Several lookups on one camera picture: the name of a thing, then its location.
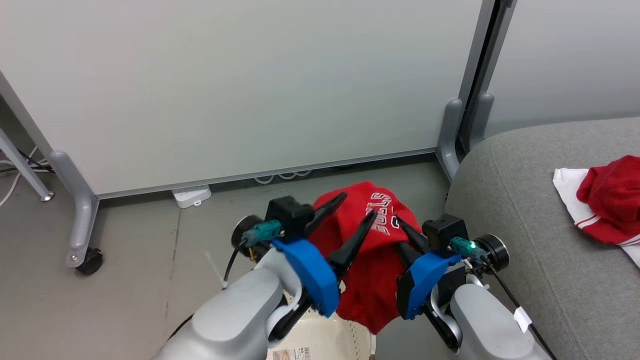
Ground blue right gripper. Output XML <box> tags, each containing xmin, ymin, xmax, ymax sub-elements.
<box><xmin>394</xmin><ymin>215</ymin><xmax>469</xmax><ymax>321</ymax></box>

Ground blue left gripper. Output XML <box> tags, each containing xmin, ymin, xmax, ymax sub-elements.
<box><xmin>272</xmin><ymin>191</ymin><xmax>379</xmax><ymax>319</ymax></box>

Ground red Bulls jersey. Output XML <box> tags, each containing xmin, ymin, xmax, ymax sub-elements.
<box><xmin>312</xmin><ymin>180</ymin><xmax>424</xmax><ymax>335</ymax></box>

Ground red and white garment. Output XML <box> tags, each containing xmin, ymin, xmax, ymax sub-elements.
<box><xmin>552</xmin><ymin>155</ymin><xmax>640</xmax><ymax>269</ymax></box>

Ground grey fabric sofa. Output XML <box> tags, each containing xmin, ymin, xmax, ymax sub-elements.
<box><xmin>444</xmin><ymin>117</ymin><xmax>640</xmax><ymax>360</ymax></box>

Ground cream plastic laundry basket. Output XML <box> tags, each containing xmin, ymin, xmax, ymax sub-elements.
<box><xmin>266</xmin><ymin>294</ymin><xmax>377</xmax><ymax>360</ymax></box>

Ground short grey partition foot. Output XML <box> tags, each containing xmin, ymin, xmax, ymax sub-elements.
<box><xmin>467</xmin><ymin>92</ymin><xmax>495</xmax><ymax>151</ymax></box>
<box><xmin>435</xmin><ymin>98</ymin><xmax>464</xmax><ymax>181</ymax></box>

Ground white zip tie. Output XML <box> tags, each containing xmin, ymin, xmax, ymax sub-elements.
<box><xmin>204</xmin><ymin>250</ymin><xmax>226</xmax><ymax>291</ymax></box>

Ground barcode label sticker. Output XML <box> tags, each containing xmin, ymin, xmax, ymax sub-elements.
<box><xmin>269</xmin><ymin>346</ymin><xmax>312</xmax><ymax>360</ymax></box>

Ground white power strip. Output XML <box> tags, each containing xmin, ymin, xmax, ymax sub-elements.
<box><xmin>170</xmin><ymin>184</ymin><xmax>213</xmax><ymax>209</ymax></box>

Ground wide white partition panel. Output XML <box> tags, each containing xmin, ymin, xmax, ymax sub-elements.
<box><xmin>0</xmin><ymin>0</ymin><xmax>487</xmax><ymax>200</ymax></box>

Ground narrow white partition panel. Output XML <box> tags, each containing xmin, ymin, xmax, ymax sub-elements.
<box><xmin>482</xmin><ymin>0</ymin><xmax>640</xmax><ymax>138</ymax></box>

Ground black caster wheel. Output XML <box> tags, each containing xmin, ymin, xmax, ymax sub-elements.
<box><xmin>75</xmin><ymin>247</ymin><xmax>104</xmax><ymax>276</ymax></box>

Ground long grey partition foot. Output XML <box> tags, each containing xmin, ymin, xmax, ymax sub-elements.
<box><xmin>48</xmin><ymin>150</ymin><xmax>100</xmax><ymax>269</ymax></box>

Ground grey metal table leg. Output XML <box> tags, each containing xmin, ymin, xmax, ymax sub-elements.
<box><xmin>0</xmin><ymin>128</ymin><xmax>55</xmax><ymax>203</ymax></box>

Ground teal right cable connector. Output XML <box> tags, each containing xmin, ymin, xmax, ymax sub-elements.
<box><xmin>449</xmin><ymin>237</ymin><xmax>489</xmax><ymax>264</ymax></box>

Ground teal cable connector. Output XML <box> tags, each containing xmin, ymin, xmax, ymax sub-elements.
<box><xmin>242</xmin><ymin>222</ymin><xmax>284</xmax><ymax>247</ymax></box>
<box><xmin>449</xmin><ymin>237</ymin><xmax>489</xmax><ymax>264</ymax></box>

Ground teal left cable connector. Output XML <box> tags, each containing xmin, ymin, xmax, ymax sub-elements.
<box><xmin>242</xmin><ymin>222</ymin><xmax>284</xmax><ymax>247</ymax></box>

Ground coiled white cable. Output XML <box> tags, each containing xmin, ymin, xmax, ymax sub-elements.
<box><xmin>253</xmin><ymin>169</ymin><xmax>314</xmax><ymax>185</ymax></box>

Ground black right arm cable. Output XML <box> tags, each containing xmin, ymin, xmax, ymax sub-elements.
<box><xmin>482</xmin><ymin>262</ymin><xmax>559</xmax><ymax>360</ymax></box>

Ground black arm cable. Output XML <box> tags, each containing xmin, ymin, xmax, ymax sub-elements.
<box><xmin>482</xmin><ymin>262</ymin><xmax>559</xmax><ymax>360</ymax></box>
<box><xmin>222</xmin><ymin>239</ymin><xmax>249</xmax><ymax>289</ymax></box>

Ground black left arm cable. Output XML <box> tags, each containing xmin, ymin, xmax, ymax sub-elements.
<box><xmin>222</xmin><ymin>239</ymin><xmax>249</xmax><ymax>289</ymax></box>

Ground black floor cables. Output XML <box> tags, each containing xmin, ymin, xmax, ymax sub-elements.
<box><xmin>0</xmin><ymin>148</ymin><xmax>54</xmax><ymax>174</ymax></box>

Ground white floor cables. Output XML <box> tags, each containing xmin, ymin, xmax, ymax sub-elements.
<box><xmin>0</xmin><ymin>147</ymin><xmax>49</xmax><ymax>209</ymax></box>

